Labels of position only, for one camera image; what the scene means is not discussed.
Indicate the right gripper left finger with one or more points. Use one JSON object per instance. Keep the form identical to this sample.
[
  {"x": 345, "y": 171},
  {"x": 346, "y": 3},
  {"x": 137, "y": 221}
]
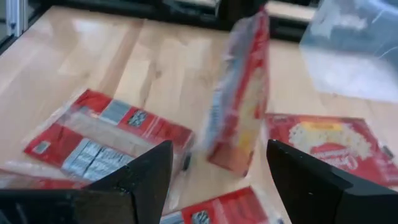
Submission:
[{"x": 152, "y": 186}]

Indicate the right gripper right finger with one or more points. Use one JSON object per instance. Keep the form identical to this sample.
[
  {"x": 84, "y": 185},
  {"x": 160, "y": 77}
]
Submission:
[{"x": 304, "y": 193}]

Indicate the red popcorn bag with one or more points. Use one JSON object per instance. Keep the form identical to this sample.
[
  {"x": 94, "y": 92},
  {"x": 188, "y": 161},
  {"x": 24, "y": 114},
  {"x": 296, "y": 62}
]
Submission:
[
  {"x": 242, "y": 109},
  {"x": 224, "y": 208},
  {"x": 93, "y": 137},
  {"x": 329, "y": 146},
  {"x": 37, "y": 183}
]

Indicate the aluminium extrusion post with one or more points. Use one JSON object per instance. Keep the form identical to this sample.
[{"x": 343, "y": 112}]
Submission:
[{"x": 15, "y": 15}]

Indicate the clear plastic bin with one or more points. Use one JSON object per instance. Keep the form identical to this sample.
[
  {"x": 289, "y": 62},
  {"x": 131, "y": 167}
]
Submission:
[{"x": 351, "y": 46}]

